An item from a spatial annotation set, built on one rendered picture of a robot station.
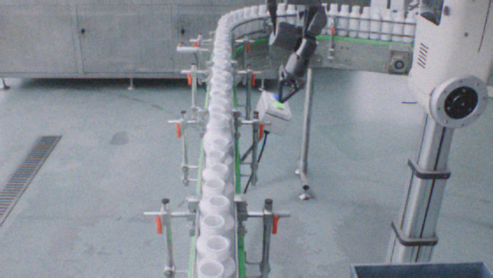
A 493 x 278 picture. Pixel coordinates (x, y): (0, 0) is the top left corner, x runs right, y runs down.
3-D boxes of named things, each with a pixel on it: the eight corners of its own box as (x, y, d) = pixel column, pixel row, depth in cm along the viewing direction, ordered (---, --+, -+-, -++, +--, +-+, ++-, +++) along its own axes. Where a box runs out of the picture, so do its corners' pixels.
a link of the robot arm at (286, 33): (327, 15, 128) (314, 19, 136) (288, 0, 125) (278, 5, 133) (314, 56, 128) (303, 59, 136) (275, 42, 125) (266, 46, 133)
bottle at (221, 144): (231, 210, 111) (231, 149, 103) (205, 208, 111) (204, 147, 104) (233, 195, 116) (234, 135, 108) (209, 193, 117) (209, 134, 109)
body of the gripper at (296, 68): (283, 80, 131) (293, 55, 128) (279, 69, 140) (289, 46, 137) (304, 88, 132) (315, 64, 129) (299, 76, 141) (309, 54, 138)
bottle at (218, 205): (197, 276, 91) (195, 206, 83) (210, 258, 96) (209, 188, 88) (226, 285, 89) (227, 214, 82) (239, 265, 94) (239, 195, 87)
